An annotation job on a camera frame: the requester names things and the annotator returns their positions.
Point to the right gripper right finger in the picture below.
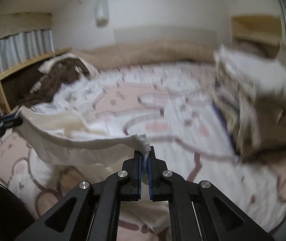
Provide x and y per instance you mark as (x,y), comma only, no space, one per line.
(199,211)

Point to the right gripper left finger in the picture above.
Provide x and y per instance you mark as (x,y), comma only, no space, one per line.
(90,211)

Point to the white t-shirt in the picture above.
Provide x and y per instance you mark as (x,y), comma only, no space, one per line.
(69,138)

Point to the stack of folded clothes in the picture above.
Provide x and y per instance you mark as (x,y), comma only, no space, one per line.
(251,95)

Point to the wooden bed headboard shelf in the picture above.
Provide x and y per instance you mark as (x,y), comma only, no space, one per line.
(16,81)

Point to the grey pleated curtain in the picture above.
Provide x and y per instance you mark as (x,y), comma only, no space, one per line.
(18,48)

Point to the pale grey t-shirt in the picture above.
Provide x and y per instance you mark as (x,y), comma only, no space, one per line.
(79,96)

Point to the dark brown garment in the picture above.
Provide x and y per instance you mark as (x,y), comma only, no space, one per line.
(65,71)

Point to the bear print bed sheet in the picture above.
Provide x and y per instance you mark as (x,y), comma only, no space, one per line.
(171,104)

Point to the beige fleece blanket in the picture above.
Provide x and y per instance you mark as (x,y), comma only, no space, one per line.
(150,52)

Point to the wooden wall shelf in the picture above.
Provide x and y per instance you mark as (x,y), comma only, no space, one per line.
(265,29)

